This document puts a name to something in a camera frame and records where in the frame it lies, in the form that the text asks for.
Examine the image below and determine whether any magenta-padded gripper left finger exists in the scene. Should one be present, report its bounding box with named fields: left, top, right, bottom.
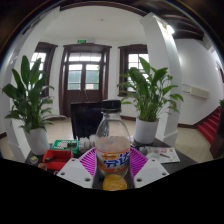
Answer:
left=57, top=147, right=100, bottom=190

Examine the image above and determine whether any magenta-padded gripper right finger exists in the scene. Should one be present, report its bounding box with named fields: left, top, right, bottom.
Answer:
left=128, top=146, right=170, bottom=190

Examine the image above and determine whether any orange soda bottle black cap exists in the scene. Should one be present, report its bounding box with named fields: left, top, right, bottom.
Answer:
left=94, top=99, right=132, bottom=192

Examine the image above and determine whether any printed magazine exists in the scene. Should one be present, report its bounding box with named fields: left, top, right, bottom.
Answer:
left=143, top=145, right=181, bottom=165

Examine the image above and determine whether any green box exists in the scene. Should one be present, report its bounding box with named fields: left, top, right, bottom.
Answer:
left=51, top=139, right=80, bottom=155

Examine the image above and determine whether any red box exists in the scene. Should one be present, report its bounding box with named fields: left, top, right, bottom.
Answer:
left=42, top=148, right=75, bottom=171

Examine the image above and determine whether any potted plant in white pot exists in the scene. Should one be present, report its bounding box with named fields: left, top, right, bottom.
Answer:
left=117, top=56, right=185, bottom=146
left=1, top=55, right=56, bottom=156

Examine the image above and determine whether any red carpeted staircase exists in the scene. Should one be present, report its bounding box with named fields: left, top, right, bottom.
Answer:
left=197, top=106, right=224, bottom=145

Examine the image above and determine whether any dark wooden double door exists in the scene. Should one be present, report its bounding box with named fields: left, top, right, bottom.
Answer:
left=59, top=43, right=112, bottom=118

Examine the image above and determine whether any dark wooden framed window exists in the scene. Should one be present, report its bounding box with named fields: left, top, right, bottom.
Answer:
left=118, top=44, right=150, bottom=98
left=29, top=41, right=59, bottom=98

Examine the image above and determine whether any white wall unit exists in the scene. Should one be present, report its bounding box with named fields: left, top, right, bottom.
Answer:
left=182, top=83, right=211, bottom=100

